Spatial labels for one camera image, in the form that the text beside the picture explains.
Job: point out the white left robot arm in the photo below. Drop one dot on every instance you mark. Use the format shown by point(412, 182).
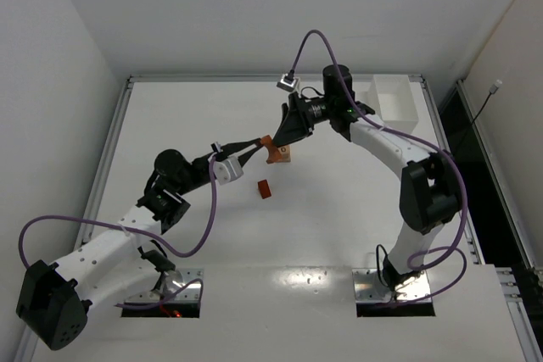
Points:
point(55, 299)

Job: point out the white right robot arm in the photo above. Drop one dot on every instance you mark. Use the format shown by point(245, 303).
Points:
point(430, 194)

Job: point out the light wood cube letter O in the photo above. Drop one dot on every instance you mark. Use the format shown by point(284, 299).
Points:
point(284, 150)

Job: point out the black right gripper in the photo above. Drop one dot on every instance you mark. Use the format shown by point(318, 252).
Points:
point(295, 113)

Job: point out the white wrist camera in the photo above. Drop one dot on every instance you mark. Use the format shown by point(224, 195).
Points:
point(288, 83)
point(228, 170)

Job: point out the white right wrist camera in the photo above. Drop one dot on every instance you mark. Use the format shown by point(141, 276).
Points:
point(288, 83)

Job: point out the metal base plate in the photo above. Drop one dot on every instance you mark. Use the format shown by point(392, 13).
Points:
point(190, 278)
point(369, 290)

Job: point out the white perforated box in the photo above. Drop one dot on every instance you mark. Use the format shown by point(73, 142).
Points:
point(391, 98)

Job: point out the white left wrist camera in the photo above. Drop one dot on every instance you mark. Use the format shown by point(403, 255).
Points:
point(228, 170)

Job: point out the aluminium table frame rail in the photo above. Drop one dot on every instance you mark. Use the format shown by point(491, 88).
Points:
point(278, 280)

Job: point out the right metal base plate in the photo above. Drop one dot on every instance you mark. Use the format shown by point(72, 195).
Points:
point(369, 290)

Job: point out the red-brown wood block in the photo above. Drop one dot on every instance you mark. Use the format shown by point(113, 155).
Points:
point(267, 143)
point(264, 189)

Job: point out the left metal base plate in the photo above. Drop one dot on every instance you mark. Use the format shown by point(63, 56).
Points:
point(190, 278)

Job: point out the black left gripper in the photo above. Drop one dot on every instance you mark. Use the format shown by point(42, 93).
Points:
point(217, 153)

